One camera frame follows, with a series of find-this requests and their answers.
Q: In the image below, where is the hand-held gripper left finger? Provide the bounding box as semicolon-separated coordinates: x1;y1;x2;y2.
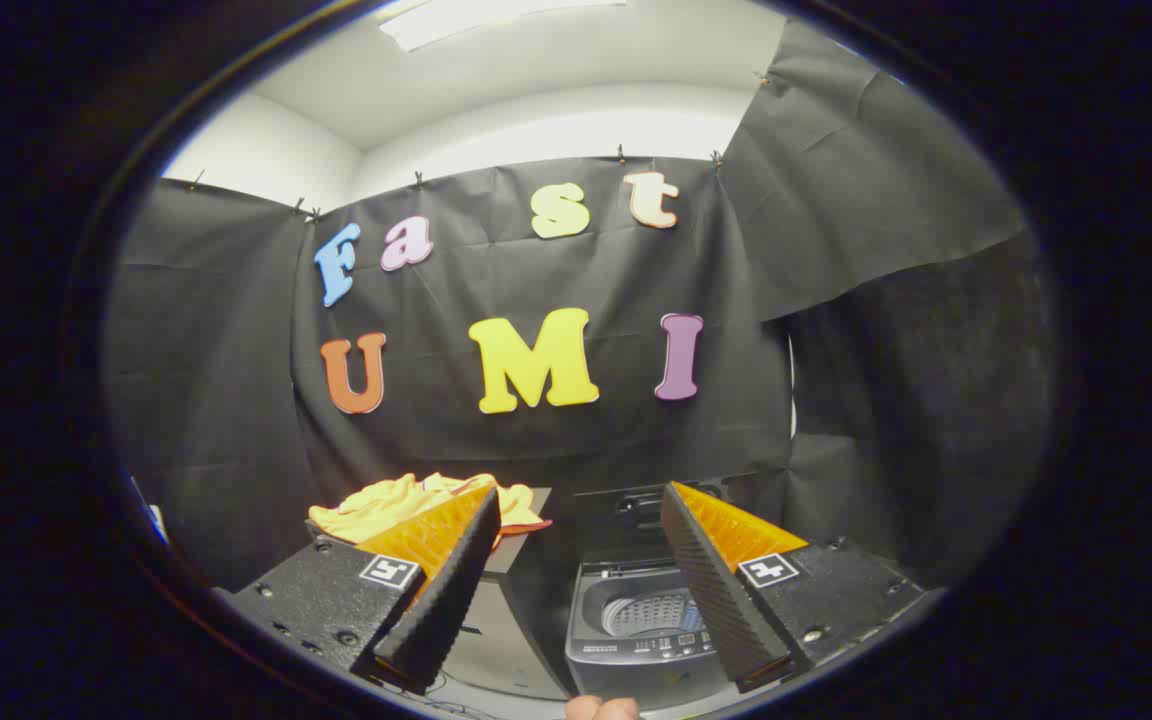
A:
219;484;503;696

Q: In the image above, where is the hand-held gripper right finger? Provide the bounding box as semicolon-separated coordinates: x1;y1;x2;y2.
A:
660;481;927;694

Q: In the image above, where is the grey washing machine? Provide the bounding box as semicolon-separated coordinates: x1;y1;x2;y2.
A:
564;560;737;706

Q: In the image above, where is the orange polo shirt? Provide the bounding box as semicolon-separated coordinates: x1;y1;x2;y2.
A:
308;472;553;549

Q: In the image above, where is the grey cabinet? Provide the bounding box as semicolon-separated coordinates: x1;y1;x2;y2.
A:
306;487;577;701

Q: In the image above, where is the black backdrop cloth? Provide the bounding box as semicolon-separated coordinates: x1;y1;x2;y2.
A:
104;20;1052;641

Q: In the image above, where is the ceiling light panel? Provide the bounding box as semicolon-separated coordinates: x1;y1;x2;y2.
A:
376;0;629;53

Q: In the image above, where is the thin black cable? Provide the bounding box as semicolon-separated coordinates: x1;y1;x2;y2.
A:
386;672;502;719

